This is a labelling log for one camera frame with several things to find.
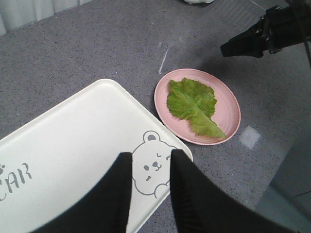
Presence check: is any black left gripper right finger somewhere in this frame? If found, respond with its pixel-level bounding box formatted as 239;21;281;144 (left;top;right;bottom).
170;149;292;233

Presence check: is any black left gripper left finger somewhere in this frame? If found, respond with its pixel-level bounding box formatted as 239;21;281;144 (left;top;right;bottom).
36;152;132;233

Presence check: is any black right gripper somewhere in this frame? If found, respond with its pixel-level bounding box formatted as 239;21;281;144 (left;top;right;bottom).
220;4;311;57

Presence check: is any pink round plate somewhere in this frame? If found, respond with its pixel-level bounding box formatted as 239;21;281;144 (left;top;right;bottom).
154;68;241;146

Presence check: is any green lettuce leaf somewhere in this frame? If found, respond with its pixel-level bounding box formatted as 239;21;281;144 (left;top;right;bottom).
167;78;226;138

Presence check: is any cream bear serving tray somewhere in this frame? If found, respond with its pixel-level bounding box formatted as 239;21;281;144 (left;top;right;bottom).
0;79;192;233

